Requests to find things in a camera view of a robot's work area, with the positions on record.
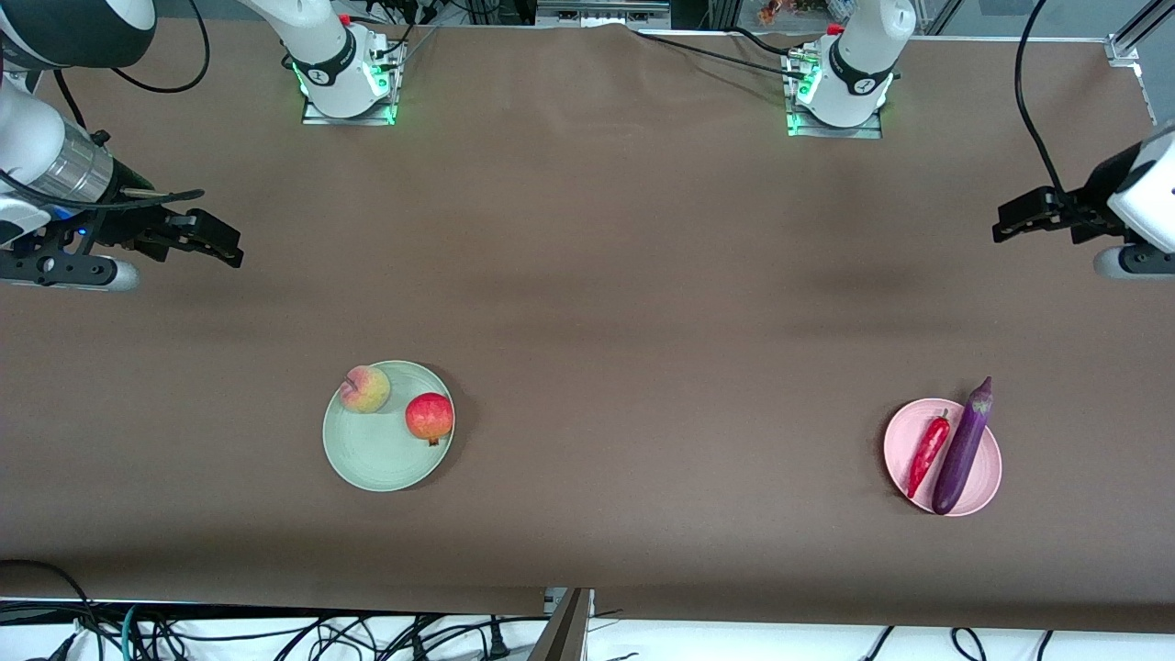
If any black table cable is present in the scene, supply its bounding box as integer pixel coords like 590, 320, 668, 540
633, 26, 809, 82

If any black floor cable loop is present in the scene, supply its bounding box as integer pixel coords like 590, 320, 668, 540
0, 559, 104, 661

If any silver box device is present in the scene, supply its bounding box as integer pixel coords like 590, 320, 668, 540
536, 0, 672, 29

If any purple eggplant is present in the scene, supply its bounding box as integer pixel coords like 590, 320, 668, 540
931, 375, 995, 516

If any pale green plate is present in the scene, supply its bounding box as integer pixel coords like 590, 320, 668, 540
322, 360, 456, 493

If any red chili pepper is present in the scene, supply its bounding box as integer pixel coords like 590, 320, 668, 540
905, 409, 953, 500

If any yellow pink peach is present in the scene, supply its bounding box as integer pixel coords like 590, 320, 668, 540
339, 364, 393, 415

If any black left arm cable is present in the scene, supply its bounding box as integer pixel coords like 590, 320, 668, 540
1013, 0, 1102, 217

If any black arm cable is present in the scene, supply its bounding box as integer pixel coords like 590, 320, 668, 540
1013, 0, 1102, 217
0, 0, 211, 214

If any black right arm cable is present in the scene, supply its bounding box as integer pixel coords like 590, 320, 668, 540
0, 0, 211, 214

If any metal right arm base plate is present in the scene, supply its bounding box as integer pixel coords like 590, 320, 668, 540
301, 41, 398, 127

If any teal cable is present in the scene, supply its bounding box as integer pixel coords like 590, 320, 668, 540
117, 604, 150, 661

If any brown table cover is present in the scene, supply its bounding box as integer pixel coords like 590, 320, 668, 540
0, 17, 1175, 634

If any pink plate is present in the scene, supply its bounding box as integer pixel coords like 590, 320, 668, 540
883, 398, 1002, 518

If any aluminium frame profile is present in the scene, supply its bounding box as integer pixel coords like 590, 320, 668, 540
1106, 0, 1175, 67

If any red pomegranate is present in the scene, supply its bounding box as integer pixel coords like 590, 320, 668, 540
405, 392, 456, 448

